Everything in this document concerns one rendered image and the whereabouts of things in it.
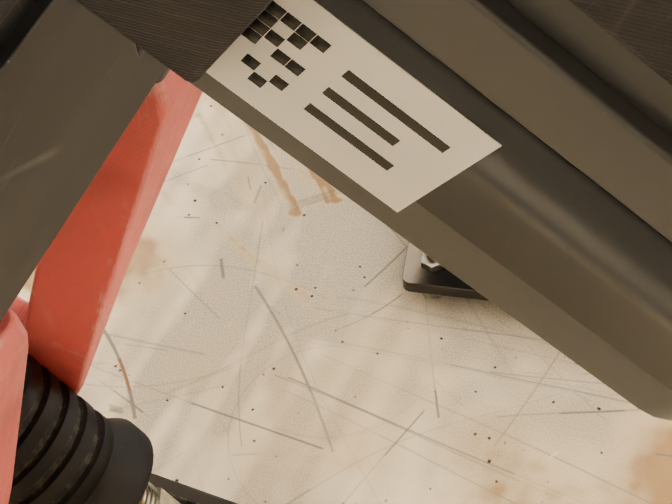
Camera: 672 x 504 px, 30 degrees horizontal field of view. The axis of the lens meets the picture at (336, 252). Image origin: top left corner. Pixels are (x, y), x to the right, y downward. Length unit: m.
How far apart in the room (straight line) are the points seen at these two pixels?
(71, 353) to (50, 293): 0.01
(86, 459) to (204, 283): 0.15
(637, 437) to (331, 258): 0.09
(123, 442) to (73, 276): 0.04
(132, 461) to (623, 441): 0.15
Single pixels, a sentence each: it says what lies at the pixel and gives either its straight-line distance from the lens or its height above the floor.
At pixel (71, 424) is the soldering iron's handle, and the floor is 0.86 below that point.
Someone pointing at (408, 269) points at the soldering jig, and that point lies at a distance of 0.31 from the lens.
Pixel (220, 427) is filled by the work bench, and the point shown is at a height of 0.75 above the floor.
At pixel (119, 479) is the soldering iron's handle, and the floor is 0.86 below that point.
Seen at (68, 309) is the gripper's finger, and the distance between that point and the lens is 0.17.
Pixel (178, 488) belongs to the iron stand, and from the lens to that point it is 0.22.
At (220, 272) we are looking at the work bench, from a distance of 0.33.
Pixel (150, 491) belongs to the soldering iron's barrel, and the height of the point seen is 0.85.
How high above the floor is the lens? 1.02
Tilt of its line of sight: 54 degrees down
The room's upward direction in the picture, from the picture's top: 8 degrees counter-clockwise
